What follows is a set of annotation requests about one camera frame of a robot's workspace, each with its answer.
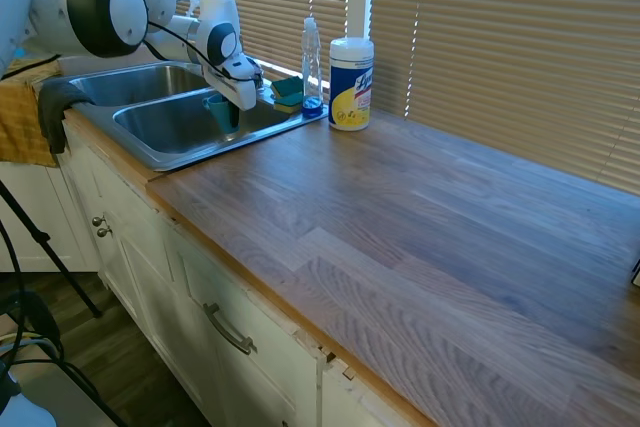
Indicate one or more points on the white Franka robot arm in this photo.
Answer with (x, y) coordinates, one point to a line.
(100, 2)

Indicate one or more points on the clear dish soap bottle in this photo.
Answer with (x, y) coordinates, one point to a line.
(311, 67)

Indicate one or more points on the green scrub sponge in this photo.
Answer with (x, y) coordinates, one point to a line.
(287, 86)

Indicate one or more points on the yellow patterned towel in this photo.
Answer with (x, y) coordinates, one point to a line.
(20, 117)

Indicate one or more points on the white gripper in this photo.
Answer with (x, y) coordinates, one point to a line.
(235, 87)

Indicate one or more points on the dark grey cloth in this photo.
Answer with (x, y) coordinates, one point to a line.
(52, 107)

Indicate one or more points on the white kitchen cabinet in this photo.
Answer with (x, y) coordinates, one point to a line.
(165, 272)

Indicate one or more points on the stainless steel double sink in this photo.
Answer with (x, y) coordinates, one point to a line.
(165, 122)

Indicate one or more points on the teal ceramic mug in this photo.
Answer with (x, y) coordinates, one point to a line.
(219, 112)

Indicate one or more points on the wide beige window blind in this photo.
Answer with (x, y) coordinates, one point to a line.
(510, 47)

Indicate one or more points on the yellow and green sponge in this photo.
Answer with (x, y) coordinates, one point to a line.
(289, 104)

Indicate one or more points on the Lysol wipes canister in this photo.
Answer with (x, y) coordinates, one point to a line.
(351, 87)

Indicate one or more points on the round metal cabinet knob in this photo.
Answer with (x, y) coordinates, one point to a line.
(98, 221)
(104, 232)

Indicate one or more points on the black camera tripod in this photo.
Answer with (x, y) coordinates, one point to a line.
(45, 242)

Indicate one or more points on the wrist-mounted black camera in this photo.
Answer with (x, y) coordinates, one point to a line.
(256, 78)

